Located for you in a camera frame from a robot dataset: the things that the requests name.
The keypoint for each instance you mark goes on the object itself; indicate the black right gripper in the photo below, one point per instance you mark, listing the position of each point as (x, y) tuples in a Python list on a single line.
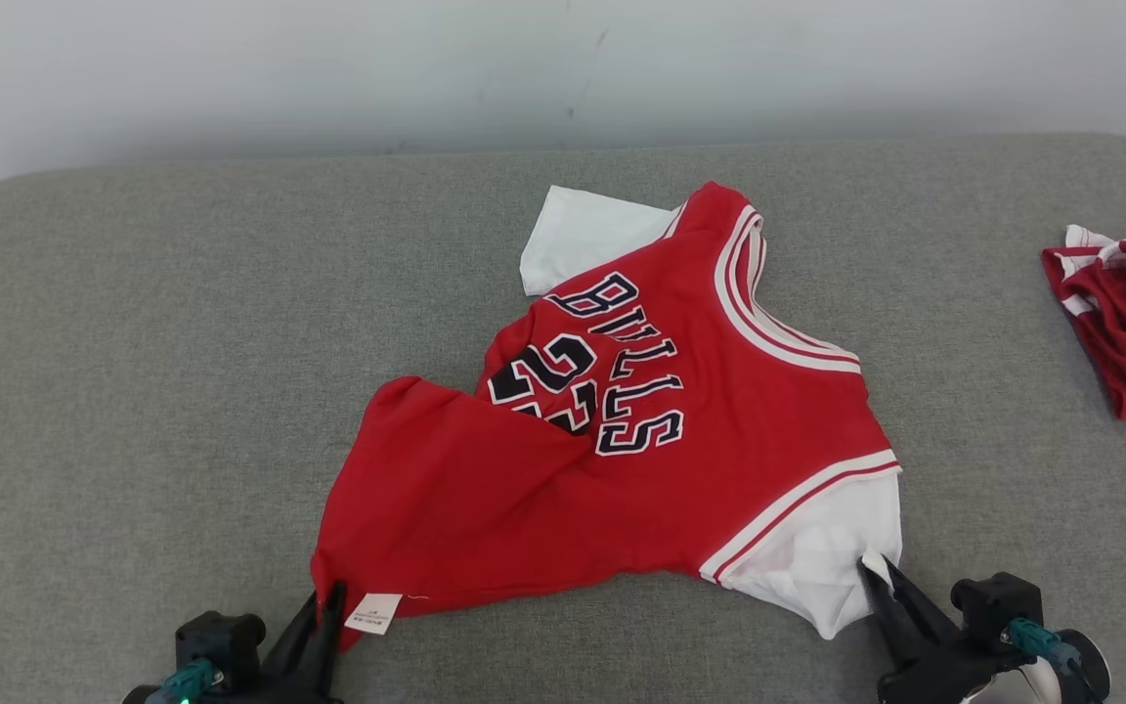
[(944, 675)]

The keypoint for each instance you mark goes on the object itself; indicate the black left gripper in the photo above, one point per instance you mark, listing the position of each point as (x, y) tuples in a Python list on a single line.
[(289, 696)]

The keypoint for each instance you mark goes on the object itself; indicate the red white basketball jersey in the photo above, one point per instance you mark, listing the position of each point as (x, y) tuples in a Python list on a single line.
[(524, 508)]

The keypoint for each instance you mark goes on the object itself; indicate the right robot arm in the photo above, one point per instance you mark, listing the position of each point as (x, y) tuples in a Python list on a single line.
[(1094, 675)]

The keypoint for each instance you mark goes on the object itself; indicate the grey fabric sofa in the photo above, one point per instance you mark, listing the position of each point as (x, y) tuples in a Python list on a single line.
[(182, 391)]

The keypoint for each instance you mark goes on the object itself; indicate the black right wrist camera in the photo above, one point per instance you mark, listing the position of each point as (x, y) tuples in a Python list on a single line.
[(998, 601)]

